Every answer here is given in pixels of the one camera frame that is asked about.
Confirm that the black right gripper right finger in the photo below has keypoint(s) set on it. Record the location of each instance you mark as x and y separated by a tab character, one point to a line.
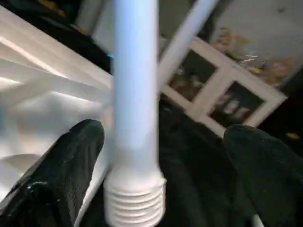
270	179

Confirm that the beige small figurine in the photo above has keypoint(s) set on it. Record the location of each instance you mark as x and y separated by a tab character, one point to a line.
281	71

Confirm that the white plastic table leg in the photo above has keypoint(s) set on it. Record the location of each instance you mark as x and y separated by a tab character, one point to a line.
184	37
135	94

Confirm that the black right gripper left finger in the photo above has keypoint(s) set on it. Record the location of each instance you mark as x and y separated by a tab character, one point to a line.
59	179

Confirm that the white plastic table top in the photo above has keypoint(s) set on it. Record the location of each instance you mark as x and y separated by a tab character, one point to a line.
47	94

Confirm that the black mat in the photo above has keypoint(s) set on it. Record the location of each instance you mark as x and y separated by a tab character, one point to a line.
189	165

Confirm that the white glass door cabinet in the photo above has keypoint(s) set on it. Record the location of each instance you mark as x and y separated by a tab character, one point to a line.
220	80

